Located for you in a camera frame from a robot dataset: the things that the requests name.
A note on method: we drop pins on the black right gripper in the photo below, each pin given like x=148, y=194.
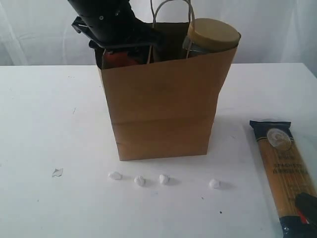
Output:
x=307, y=206

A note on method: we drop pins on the brown kraft pouch orange label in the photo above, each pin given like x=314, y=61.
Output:
x=118, y=59

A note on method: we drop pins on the small torn paper scrap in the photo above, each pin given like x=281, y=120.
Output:
x=57, y=173

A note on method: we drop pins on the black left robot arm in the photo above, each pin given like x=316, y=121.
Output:
x=107, y=8

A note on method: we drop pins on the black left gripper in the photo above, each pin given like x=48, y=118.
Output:
x=119, y=33

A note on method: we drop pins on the brown paper shopping bag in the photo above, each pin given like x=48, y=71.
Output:
x=165, y=106

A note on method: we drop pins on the nut jar gold lid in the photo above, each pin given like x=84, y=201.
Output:
x=206, y=35

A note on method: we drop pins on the spaghetti packet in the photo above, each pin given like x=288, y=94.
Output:
x=285, y=169

